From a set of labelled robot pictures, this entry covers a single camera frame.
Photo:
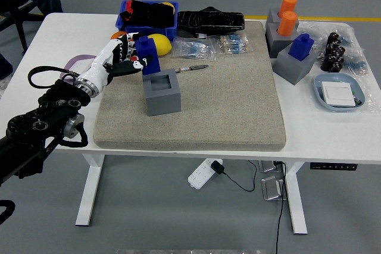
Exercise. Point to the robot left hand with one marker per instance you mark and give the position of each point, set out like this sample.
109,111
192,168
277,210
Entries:
99,66

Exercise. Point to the blue square seal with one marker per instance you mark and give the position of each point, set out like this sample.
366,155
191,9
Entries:
149,48
301,48

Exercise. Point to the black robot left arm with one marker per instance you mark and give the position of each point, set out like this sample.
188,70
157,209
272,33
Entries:
38,123

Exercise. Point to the grey seal holder block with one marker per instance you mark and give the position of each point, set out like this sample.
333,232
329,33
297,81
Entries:
272,16
163,102
276,44
290,71

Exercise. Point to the orange cylindrical seal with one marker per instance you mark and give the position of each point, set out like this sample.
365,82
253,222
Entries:
288,5
287,25

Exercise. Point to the purple shallow tray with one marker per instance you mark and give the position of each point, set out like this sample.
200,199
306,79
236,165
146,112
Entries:
72,63

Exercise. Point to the orange fruit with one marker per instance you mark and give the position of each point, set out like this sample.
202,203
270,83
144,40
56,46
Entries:
116,34

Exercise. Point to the blue plastic bin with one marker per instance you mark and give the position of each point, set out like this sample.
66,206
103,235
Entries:
154,32

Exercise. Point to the yellow lemon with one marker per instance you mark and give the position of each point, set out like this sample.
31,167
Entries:
163,44

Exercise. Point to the black cloth bundle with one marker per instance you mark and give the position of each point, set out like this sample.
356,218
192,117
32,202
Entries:
149,13

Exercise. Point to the black chair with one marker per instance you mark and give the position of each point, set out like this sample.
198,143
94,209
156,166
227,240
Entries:
19,25

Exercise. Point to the yellow round item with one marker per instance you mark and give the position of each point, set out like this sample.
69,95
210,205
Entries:
170,5

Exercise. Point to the clear bag of blue resistors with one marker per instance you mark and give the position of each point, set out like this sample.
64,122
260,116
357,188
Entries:
193,48

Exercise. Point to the black plastic wrapped pack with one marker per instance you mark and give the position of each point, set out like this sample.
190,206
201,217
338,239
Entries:
208,20

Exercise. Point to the white table leg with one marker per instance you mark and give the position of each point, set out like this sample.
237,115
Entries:
294,200
90,191

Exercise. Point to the grey-brown mat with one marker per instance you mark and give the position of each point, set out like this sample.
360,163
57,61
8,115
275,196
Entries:
223,102

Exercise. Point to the clear bag of taped resistors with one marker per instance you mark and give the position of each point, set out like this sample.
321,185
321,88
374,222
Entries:
233,44

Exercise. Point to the white power strip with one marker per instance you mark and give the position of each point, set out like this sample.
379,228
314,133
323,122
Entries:
199,176

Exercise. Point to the black plug adapter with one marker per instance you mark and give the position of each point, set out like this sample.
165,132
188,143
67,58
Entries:
216,167

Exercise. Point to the metal floor socket box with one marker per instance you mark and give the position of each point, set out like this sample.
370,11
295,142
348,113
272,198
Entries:
272,188
268,167

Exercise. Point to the black cylindrical capacitor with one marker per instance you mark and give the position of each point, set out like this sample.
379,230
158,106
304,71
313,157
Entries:
337,66
329,59
335,50
334,39

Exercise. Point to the light blue shallow tray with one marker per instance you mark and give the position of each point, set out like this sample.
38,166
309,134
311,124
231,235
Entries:
336,78

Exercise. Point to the clear crinkled plastic bag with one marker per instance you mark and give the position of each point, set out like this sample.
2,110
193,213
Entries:
352,48

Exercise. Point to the black table control panel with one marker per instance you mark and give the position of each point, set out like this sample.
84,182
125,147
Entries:
333,166

